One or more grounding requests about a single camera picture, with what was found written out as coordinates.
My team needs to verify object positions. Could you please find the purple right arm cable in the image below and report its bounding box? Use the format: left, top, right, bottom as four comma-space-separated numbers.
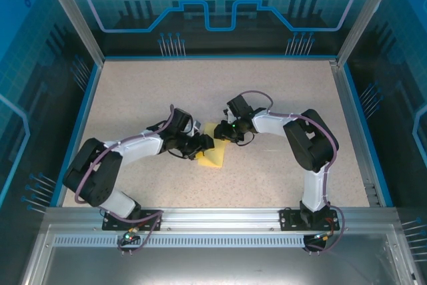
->
240, 89, 346, 254

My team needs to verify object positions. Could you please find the aluminium side rail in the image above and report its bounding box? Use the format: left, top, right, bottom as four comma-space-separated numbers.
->
328, 59, 384, 208

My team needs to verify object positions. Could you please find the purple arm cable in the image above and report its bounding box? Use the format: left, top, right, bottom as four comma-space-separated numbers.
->
240, 89, 346, 254
73, 103, 176, 255

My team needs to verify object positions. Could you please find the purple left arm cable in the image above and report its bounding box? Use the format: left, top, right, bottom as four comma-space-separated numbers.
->
73, 103, 176, 255

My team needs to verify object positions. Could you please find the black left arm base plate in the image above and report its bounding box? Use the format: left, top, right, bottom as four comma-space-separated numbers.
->
101, 209, 163, 232

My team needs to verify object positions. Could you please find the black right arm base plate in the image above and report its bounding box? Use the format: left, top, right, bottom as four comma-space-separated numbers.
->
279, 208, 338, 232

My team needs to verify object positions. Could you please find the cable connector with green light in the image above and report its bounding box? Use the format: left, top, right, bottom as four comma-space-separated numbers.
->
122, 228, 140, 243

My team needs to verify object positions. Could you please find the aluminium frame post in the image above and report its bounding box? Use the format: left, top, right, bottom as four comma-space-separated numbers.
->
336, 0, 401, 67
36, 0, 107, 65

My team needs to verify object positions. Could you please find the grey metal tray cover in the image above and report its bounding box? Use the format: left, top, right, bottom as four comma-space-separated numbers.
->
18, 224, 426, 285

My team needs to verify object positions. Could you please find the perforated metal strip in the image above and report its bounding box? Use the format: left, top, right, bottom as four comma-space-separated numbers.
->
52, 235, 321, 248

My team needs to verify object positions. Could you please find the aluminium mounting rail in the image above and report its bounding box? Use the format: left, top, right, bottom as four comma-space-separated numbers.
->
43, 206, 401, 232

